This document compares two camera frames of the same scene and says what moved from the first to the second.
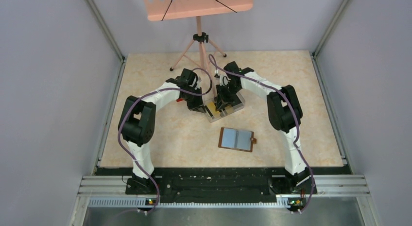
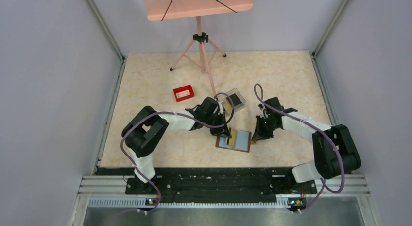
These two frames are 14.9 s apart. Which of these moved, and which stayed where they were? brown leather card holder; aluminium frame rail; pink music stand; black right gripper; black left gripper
Moved: black right gripper; black left gripper
Stayed: pink music stand; aluminium frame rail; brown leather card holder
